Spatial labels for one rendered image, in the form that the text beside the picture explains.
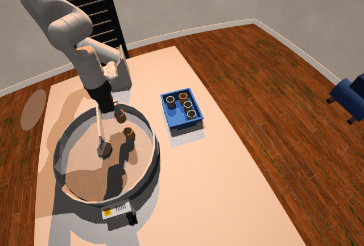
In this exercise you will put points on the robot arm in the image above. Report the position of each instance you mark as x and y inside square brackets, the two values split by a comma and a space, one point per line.
[65, 26]

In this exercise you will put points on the bronze metal sleeve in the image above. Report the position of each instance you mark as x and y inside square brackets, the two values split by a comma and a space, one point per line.
[126, 132]
[183, 98]
[120, 119]

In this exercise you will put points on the blue crate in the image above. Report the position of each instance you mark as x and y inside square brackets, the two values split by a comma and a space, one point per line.
[176, 116]

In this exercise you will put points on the grey metal sleeve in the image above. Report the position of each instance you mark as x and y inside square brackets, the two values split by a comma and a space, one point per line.
[170, 101]
[187, 106]
[191, 113]

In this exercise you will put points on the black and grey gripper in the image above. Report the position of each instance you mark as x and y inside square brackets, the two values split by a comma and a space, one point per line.
[99, 89]

